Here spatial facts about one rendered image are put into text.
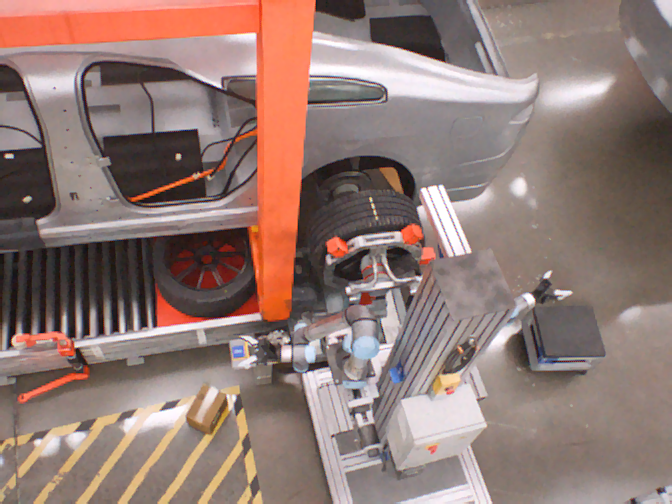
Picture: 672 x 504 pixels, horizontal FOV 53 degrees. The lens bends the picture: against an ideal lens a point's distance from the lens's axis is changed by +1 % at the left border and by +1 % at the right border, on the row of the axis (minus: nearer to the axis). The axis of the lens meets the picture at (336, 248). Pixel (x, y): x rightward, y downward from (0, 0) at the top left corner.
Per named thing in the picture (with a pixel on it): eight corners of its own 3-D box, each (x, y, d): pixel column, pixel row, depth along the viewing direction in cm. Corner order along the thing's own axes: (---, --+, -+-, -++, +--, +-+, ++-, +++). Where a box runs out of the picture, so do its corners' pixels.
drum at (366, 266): (381, 263, 387) (384, 250, 375) (389, 295, 376) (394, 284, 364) (357, 266, 384) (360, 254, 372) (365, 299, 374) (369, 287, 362)
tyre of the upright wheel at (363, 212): (313, 260, 420) (415, 237, 421) (320, 293, 408) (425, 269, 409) (298, 203, 363) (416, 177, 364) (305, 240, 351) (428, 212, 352)
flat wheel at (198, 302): (235, 215, 455) (234, 195, 435) (278, 293, 427) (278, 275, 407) (140, 251, 434) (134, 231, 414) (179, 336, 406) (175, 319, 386)
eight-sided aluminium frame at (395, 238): (408, 275, 407) (426, 227, 361) (410, 285, 404) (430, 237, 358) (320, 287, 397) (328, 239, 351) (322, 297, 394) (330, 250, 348)
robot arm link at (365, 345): (364, 363, 339) (380, 317, 292) (365, 392, 331) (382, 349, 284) (340, 363, 338) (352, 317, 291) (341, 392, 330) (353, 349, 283)
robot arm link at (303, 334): (365, 292, 295) (287, 325, 323) (366, 315, 290) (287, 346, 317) (381, 301, 303) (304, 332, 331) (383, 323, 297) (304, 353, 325)
